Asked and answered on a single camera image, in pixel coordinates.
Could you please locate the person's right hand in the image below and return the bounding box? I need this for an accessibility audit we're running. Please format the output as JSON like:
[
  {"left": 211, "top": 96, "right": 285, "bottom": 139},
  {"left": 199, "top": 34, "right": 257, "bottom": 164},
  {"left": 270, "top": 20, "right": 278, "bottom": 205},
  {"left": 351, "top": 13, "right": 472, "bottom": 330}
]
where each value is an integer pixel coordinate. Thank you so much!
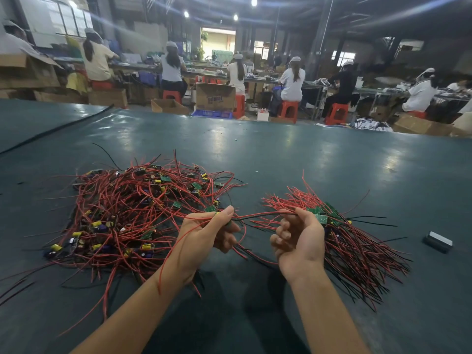
[{"left": 270, "top": 207, "right": 326, "bottom": 283}]

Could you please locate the person's left hand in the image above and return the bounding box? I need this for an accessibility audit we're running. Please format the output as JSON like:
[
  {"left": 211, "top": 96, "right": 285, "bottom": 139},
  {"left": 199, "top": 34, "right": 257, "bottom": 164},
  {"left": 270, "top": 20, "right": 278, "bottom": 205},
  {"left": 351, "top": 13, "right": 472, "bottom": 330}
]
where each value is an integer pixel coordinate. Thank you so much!
[{"left": 168, "top": 206, "right": 240, "bottom": 285}]

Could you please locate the red wire with yellow connector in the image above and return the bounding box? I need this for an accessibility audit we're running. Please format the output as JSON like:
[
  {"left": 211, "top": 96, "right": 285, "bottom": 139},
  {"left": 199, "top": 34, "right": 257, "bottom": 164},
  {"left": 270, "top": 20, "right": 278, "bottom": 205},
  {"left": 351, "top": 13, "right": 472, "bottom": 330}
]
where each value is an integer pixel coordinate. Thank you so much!
[{"left": 158, "top": 208, "right": 296, "bottom": 292}]

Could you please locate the sorted bundle of wired boards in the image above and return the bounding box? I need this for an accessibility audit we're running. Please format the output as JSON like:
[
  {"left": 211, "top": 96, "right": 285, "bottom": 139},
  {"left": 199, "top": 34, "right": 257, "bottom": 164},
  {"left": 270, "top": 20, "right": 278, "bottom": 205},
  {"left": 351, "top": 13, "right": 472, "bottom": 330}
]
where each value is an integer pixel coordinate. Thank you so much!
[{"left": 251, "top": 173, "right": 413, "bottom": 310}]

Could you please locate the pile of red-wired boards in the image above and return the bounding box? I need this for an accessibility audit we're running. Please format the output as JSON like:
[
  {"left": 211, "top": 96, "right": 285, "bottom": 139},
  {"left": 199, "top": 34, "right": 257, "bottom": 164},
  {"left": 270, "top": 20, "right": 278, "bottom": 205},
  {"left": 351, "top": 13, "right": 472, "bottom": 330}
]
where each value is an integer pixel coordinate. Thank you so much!
[{"left": 0, "top": 152, "right": 255, "bottom": 336}]

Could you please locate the person's right forearm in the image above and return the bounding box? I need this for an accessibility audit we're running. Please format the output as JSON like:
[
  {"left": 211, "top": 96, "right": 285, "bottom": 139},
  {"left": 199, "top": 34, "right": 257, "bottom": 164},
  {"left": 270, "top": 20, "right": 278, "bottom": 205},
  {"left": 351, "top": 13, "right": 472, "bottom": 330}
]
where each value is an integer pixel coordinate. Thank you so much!
[{"left": 284, "top": 269, "right": 371, "bottom": 354}]

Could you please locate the person's left forearm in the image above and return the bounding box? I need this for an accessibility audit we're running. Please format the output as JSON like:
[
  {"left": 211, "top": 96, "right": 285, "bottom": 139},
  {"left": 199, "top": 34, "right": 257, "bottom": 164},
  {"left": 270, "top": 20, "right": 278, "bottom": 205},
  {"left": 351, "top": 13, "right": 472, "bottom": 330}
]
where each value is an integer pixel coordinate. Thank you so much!
[{"left": 71, "top": 265, "right": 194, "bottom": 354}]

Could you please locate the dark green table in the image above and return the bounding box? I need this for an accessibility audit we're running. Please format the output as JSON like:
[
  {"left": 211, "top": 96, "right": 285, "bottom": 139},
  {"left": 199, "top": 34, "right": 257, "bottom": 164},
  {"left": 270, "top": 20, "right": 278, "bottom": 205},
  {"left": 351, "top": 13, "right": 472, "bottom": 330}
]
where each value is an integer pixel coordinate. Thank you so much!
[{"left": 0, "top": 99, "right": 472, "bottom": 354}]

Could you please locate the blue plastic crate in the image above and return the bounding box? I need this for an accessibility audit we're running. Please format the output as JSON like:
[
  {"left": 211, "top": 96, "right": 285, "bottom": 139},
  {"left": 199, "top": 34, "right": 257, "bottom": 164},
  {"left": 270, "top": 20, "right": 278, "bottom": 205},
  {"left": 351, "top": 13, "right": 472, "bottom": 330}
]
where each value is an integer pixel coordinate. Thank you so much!
[{"left": 192, "top": 109, "right": 235, "bottom": 119}]

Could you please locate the heap of black white items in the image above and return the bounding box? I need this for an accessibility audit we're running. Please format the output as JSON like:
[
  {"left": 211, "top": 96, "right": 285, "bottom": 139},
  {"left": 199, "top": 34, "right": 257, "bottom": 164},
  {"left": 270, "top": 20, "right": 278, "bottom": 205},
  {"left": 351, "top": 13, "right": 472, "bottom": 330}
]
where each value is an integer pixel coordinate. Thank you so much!
[{"left": 351, "top": 118, "right": 394, "bottom": 133}]

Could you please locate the small black grey block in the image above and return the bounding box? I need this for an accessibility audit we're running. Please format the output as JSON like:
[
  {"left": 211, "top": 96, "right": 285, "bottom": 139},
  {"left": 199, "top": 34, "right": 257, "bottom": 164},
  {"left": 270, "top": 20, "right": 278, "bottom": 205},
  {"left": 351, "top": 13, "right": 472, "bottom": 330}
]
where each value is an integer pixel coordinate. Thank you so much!
[{"left": 423, "top": 231, "right": 454, "bottom": 254}]

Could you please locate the yellow sack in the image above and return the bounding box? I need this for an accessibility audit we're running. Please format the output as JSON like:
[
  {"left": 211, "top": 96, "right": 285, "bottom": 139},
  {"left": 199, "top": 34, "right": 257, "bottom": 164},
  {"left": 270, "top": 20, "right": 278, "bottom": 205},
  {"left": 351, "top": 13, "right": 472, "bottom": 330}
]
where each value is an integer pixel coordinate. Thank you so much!
[{"left": 66, "top": 73, "right": 89, "bottom": 93}]

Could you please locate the large open cardboard box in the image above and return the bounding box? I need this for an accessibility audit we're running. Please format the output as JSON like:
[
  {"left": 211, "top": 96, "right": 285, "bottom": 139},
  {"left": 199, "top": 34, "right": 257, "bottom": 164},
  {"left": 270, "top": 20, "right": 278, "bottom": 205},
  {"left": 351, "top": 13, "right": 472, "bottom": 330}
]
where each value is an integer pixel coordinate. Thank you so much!
[{"left": 0, "top": 54, "right": 63, "bottom": 89}]

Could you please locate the grid window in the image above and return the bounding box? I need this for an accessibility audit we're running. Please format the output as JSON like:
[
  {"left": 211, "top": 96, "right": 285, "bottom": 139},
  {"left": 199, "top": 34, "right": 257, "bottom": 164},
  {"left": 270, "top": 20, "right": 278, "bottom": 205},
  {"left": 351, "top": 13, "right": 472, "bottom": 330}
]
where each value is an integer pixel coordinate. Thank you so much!
[{"left": 46, "top": 0, "right": 94, "bottom": 37}]

